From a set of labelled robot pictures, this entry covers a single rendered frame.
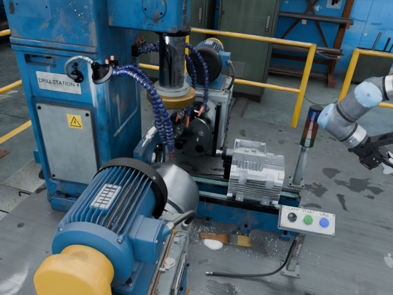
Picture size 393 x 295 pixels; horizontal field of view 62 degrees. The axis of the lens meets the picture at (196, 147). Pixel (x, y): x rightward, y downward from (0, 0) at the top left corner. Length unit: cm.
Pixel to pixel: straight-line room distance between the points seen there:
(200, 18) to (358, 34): 292
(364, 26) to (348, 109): 506
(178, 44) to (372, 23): 535
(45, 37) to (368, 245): 141
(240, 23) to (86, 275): 398
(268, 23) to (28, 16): 343
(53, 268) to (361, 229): 129
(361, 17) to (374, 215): 485
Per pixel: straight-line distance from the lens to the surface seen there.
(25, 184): 237
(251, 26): 433
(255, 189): 127
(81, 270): 58
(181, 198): 101
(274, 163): 127
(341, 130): 130
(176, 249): 83
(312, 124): 153
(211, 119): 148
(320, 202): 166
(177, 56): 113
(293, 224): 111
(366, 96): 123
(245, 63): 444
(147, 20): 106
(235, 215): 138
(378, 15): 628
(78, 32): 107
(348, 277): 139
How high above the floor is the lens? 179
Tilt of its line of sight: 32 degrees down
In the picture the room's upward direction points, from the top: 4 degrees clockwise
